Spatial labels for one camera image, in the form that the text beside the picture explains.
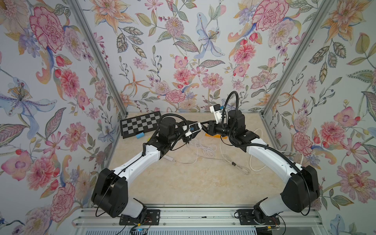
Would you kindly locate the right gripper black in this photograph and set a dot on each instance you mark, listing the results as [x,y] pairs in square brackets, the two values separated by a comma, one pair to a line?
[212,124]

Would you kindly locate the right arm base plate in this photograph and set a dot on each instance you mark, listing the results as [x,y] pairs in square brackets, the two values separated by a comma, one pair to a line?
[252,217]

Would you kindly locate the white pink electric toothbrush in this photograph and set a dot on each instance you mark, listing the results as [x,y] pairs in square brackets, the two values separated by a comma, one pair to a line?
[171,159]

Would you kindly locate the orange power strip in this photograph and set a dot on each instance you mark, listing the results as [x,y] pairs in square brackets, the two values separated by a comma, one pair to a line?
[216,136]

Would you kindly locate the aluminium mounting rail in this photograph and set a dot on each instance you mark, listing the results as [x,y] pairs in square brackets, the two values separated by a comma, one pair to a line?
[184,216]

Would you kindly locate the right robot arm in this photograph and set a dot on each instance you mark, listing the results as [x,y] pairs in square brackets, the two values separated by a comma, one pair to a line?
[301,182]

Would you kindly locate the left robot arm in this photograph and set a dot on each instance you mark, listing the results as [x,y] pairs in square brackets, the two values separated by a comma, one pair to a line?
[111,190]

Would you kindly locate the blue cylinder block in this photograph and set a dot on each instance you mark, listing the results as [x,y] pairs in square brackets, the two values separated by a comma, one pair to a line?
[140,135]

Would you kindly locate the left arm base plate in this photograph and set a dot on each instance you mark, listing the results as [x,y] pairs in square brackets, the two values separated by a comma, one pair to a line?
[147,217]

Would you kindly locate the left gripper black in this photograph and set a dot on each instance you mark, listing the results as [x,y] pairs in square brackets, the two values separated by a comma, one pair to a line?
[186,139]

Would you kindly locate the black white checkerboard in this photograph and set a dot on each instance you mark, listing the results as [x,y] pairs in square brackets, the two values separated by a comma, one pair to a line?
[133,126]

